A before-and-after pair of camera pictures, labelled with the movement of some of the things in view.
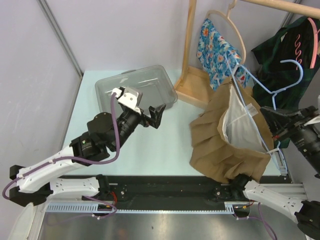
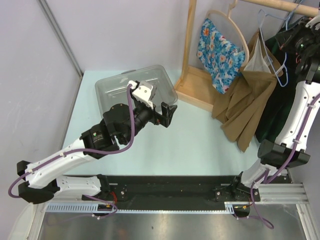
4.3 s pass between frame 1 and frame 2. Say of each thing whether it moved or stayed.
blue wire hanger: moved
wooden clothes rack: stayed
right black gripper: moved
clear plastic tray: stayed
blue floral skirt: stayed
